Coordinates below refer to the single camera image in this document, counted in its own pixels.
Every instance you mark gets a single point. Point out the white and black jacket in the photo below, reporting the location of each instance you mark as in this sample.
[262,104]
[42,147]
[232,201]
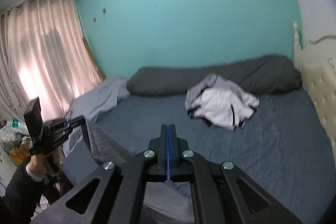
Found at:
[220,103]

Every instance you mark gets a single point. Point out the pink curtain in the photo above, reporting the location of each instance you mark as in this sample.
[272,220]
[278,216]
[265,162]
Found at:
[39,56]

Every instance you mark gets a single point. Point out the person's left hand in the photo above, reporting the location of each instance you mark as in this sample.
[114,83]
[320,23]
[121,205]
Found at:
[36,165]

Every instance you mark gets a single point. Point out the bed with blue patterned sheet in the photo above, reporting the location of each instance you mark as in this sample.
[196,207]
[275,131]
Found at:
[262,148]

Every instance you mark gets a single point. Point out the wooden window frame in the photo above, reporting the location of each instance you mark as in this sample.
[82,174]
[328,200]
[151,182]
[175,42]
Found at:
[93,58]

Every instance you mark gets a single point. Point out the light grey-blue blanket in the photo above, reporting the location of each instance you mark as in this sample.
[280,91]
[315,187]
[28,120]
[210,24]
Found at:
[99,100]

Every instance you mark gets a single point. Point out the person's left forearm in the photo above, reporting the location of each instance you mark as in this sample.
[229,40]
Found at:
[21,192]

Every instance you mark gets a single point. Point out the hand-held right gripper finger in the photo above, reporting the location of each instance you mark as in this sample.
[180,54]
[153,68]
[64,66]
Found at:
[167,140]
[171,140]

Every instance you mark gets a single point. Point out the cream tufted headboard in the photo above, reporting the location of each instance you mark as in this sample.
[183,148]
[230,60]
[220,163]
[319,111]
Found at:
[320,87]

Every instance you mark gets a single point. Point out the clear plastic bag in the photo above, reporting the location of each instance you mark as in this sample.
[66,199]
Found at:
[11,132]

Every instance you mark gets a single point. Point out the dark grey long pillow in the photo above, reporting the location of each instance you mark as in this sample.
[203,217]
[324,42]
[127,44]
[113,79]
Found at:
[162,82]

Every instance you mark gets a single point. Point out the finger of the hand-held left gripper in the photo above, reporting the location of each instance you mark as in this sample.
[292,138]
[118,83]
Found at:
[74,124]

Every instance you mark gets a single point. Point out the grey knit sweater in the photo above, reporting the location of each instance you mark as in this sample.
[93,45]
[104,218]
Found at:
[105,145]

